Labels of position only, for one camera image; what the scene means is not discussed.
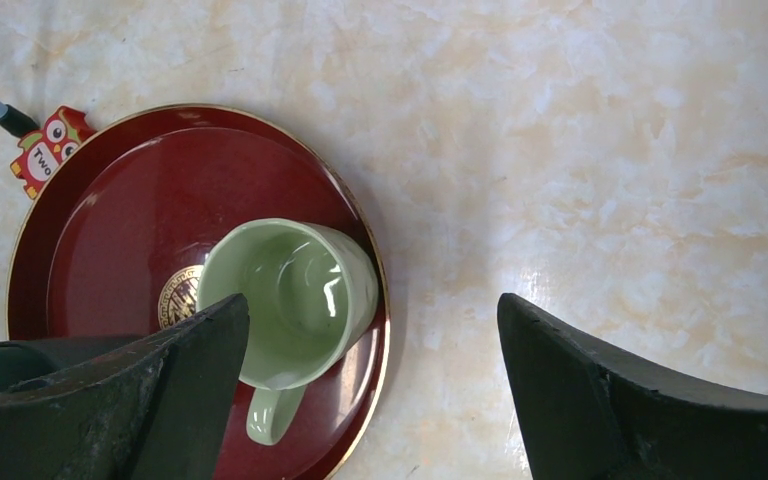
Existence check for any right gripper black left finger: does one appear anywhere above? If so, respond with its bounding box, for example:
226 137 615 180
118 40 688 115
0 294 249 479

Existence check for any dark green mug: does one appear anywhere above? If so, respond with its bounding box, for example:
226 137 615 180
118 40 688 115
0 335 140 393

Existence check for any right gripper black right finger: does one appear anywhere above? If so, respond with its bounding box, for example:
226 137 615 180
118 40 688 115
497 293 768 479

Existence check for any red round tray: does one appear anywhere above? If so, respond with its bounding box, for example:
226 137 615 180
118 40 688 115
6 104 391 479

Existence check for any light green mug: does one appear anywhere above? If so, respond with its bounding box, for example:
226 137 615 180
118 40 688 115
197 218 379 446

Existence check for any red owl number tag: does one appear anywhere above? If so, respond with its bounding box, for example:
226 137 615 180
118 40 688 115
10 105 96 199

